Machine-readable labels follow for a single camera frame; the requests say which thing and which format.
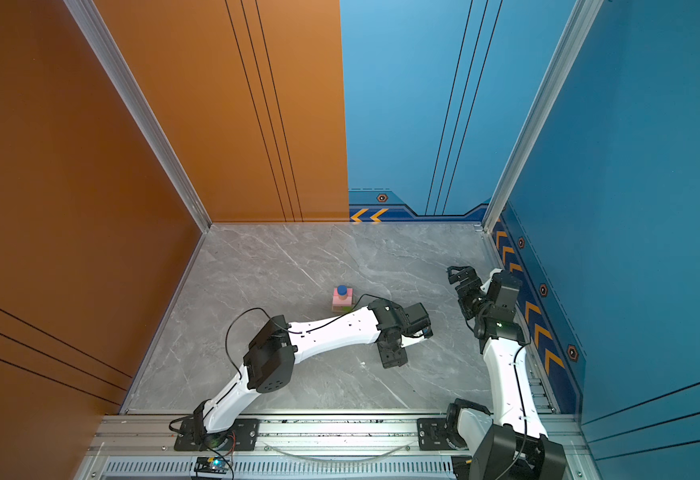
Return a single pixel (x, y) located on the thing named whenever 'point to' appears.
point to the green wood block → (346, 309)
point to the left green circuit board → (214, 464)
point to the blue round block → (342, 290)
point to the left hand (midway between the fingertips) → (394, 345)
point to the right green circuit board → (461, 466)
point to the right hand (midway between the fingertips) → (450, 278)
